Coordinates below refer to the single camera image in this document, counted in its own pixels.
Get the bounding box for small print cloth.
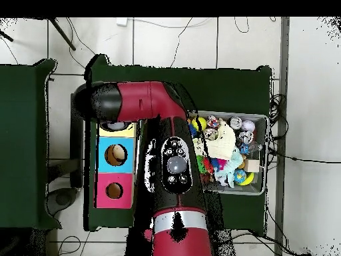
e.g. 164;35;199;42
206;114;220;129

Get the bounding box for wooden box with three holes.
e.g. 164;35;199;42
94;121;138;209

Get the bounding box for clear mesh bin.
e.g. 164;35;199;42
187;110;270;196

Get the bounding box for yellow plastic ball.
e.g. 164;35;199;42
191;116;208;131

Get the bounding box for cream waffle cloth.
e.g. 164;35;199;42
192;125;237;161

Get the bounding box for dark green tablecloth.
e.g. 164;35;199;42
0;59;63;230
83;54;272;231

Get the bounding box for white baseball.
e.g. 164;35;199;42
240;119;256;133

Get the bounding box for black upright panel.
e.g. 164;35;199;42
70;93;84;188

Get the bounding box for grey round floor stand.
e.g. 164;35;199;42
45;187;79;217

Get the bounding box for black tripod leg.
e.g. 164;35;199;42
49;17;77;51
0;29;14;43

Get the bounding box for black cable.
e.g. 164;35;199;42
268;148;341;164

